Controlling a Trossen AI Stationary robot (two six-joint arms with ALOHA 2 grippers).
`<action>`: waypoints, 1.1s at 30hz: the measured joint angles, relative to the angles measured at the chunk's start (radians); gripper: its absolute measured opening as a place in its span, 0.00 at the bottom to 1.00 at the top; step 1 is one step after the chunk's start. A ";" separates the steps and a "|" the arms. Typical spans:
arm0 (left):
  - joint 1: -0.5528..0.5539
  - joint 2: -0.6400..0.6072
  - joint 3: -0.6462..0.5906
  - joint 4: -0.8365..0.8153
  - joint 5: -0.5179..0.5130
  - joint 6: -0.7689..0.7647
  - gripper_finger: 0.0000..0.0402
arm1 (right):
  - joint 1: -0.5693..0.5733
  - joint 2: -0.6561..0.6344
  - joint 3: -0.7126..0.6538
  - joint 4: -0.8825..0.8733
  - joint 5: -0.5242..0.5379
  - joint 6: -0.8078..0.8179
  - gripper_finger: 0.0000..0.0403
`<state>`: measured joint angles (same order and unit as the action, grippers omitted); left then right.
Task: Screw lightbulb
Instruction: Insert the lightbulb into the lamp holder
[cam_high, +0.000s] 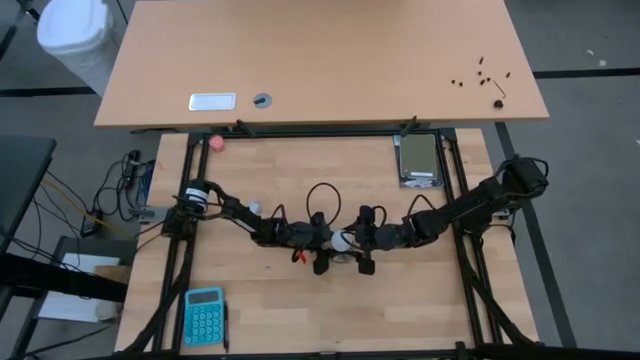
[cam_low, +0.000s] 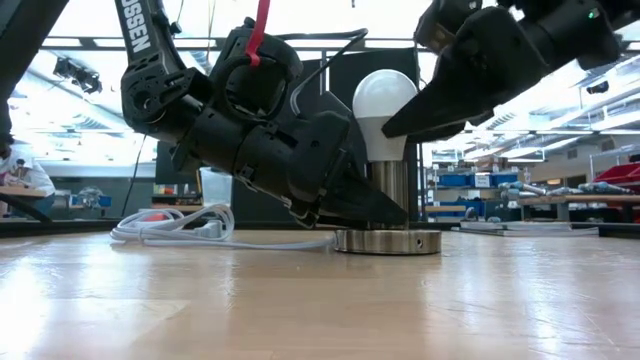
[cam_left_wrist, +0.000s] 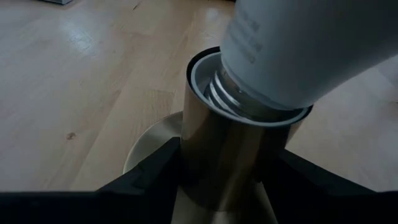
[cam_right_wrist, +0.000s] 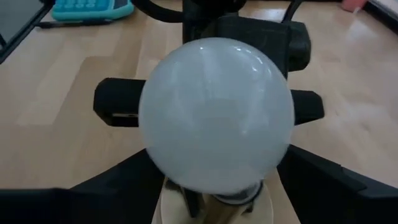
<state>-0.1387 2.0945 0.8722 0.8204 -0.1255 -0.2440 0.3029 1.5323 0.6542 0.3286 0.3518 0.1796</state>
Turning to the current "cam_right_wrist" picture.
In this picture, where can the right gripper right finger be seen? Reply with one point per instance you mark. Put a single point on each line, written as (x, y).
(342, 205)

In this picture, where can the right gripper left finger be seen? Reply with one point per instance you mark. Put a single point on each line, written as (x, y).
(77, 208)

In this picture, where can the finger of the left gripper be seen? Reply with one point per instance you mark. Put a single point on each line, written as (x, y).
(192, 203)

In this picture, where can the metal lamp socket stand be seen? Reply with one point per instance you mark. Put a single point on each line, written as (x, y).
(224, 214)

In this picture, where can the white lightbulb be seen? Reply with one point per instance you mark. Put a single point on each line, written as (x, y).
(214, 118)

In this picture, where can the black pen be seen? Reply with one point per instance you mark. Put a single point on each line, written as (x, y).
(74, 23)

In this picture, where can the teal calculator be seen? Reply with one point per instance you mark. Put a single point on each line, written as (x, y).
(90, 7)

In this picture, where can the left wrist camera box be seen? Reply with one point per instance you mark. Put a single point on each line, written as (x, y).
(248, 34)

